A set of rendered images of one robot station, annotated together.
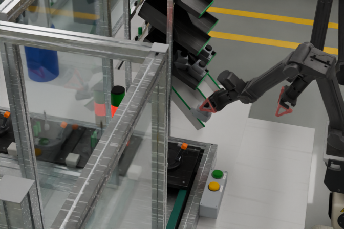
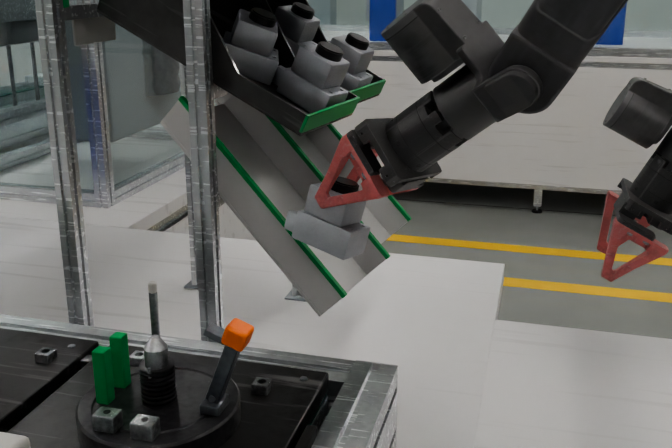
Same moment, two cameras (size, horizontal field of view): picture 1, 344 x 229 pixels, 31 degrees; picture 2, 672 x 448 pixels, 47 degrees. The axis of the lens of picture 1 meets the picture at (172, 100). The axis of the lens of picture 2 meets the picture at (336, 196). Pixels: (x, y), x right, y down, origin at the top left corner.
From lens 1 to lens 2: 1.75 m
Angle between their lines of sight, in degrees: 19
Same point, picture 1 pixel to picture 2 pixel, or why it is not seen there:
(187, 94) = (285, 198)
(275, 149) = (615, 402)
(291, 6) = (530, 232)
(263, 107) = not seen: hidden behind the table
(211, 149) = (371, 381)
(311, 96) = not seen: hidden behind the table
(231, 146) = (449, 395)
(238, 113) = (465, 309)
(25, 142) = not seen: outside the picture
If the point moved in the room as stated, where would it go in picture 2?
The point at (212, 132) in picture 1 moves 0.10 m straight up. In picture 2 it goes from (381, 357) to (382, 286)
